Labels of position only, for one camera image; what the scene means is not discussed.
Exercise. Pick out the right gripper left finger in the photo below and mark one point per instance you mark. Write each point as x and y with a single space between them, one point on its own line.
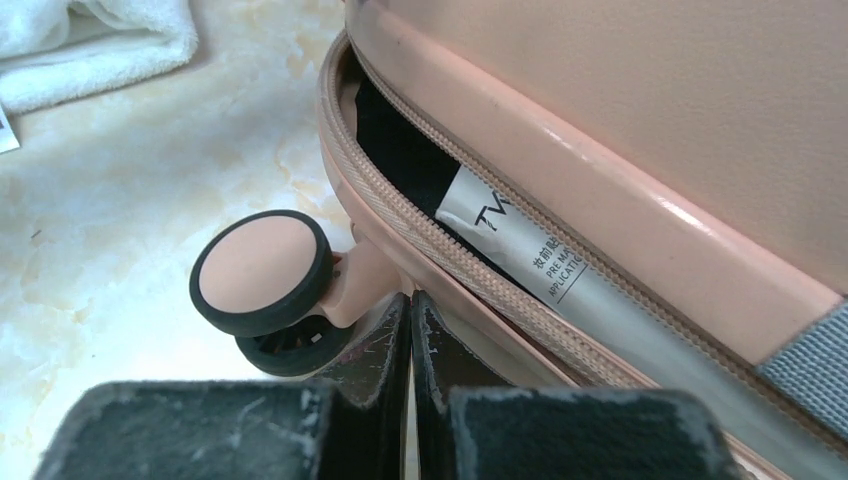
347 421

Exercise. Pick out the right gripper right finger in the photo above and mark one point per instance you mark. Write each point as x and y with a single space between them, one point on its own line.
472 423

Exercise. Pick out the white tube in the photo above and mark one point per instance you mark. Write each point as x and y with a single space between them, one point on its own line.
564 281

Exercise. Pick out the white cloth under left arm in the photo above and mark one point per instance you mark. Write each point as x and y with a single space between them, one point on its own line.
56 51

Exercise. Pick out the pink suitcase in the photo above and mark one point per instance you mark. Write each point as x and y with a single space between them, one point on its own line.
695 152

